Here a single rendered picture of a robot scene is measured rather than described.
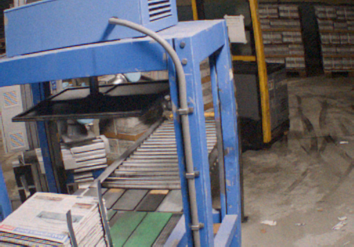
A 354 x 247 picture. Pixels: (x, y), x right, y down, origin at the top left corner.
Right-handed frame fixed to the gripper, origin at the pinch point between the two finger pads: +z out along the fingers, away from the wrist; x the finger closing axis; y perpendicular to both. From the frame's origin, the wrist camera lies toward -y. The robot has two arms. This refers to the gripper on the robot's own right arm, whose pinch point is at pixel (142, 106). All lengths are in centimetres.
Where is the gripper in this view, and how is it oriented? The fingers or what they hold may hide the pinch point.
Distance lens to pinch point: 401.2
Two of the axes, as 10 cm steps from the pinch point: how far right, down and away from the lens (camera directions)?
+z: -8.2, -0.5, 5.7
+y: -1.0, -9.7, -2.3
